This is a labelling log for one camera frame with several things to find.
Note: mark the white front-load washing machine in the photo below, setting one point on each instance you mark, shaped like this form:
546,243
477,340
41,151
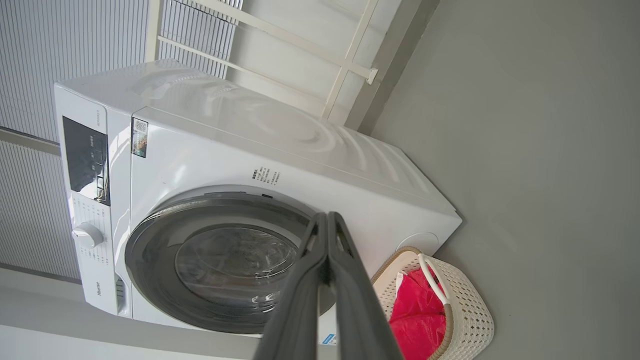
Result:
225,160

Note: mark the white washing machine dial knob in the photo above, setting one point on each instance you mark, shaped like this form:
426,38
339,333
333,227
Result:
87,235

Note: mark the red cloth garment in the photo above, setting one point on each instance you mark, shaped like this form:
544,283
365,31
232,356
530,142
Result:
417,320

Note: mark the round dark washer door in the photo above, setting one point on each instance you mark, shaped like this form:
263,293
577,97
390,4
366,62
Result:
150,260

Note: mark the white metal railing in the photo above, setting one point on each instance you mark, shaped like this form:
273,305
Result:
345,65

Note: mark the black washing machine display panel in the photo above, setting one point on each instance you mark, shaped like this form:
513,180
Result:
85,160

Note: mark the dark QR code sticker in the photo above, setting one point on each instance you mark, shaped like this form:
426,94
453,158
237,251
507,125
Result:
139,138

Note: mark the blue energy label sticker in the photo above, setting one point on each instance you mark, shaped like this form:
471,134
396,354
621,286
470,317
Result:
328,339

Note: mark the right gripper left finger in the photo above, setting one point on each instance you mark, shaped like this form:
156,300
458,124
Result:
300,310

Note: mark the cream perforated laundry basket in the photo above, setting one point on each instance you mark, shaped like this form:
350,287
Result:
470,310

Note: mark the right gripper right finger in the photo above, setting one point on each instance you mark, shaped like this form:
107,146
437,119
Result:
357,320

